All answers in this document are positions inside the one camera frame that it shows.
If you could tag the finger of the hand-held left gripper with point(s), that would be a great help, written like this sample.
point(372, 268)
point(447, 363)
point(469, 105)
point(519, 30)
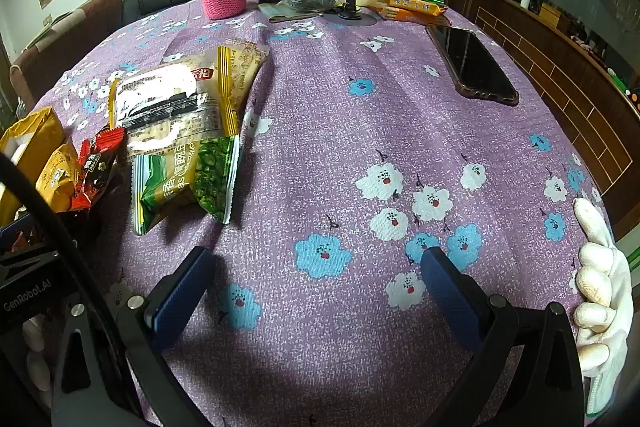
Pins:
point(12, 227)

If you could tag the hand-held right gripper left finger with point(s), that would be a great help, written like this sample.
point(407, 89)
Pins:
point(182, 294)

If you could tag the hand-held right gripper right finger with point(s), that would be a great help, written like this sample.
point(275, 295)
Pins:
point(447, 302)

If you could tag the yellow-taped white foam box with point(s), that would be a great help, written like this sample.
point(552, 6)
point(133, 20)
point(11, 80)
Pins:
point(30, 127)

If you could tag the clear yellow cracker packet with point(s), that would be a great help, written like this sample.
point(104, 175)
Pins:
point(170, 107)
point(247, 67)

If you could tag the person's left hand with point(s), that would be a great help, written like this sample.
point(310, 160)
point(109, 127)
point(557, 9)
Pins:
point(36, 339)

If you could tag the person's right hand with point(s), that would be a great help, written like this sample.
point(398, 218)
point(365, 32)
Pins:
point(600, 272)

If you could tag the red candy packet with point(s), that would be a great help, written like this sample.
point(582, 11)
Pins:
point(95, 172)

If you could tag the green pea snack packet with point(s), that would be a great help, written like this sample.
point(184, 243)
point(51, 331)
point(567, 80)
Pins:
point(175, 187)

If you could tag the brown armchair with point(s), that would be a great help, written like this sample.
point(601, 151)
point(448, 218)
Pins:
point(60, 37)

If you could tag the purple floral tablecloth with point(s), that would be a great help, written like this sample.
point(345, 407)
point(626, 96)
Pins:
point(325, 107)

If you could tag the black smartphone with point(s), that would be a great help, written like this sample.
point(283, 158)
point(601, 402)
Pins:
point(472, 62)

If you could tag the orange biscuit packet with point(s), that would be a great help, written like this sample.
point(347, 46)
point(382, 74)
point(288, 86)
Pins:
point(415, 7)

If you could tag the grey flat pouch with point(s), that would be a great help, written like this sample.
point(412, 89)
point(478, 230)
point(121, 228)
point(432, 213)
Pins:
point(280, 13)

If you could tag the yellow cardboard box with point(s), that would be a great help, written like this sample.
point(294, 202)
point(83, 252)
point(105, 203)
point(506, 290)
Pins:
point(550, 14)

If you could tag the white wall socket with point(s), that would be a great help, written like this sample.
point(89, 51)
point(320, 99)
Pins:
point(46, 20)

